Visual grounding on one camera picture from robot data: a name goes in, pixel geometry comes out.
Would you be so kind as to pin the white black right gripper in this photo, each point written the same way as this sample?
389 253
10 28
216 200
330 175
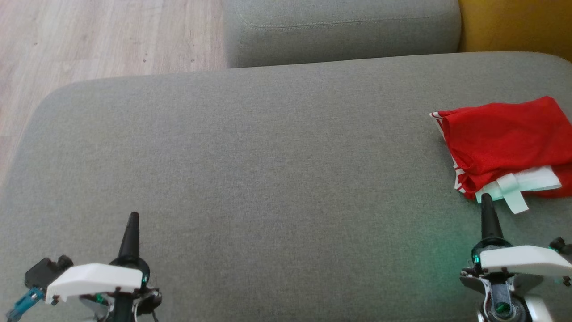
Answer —
523 261

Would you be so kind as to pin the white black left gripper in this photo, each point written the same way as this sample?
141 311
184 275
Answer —
94 279

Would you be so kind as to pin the red shorts with white trim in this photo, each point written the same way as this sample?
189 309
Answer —
565 192

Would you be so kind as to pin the red white basketball jersey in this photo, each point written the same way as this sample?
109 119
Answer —
505 134

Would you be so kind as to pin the yellow and grey sofa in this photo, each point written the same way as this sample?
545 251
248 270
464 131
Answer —
268 156

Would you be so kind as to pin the wide yellow sofa back cushion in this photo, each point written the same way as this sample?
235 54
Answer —
518 22

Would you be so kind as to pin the grey sofa seat cushion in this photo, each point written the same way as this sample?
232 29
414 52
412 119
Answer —
339 31

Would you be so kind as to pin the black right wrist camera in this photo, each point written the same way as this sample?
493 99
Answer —
561 245

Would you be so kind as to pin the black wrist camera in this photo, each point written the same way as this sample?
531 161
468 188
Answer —
42 273
561 245

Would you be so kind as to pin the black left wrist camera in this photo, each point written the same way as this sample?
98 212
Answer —
42 273

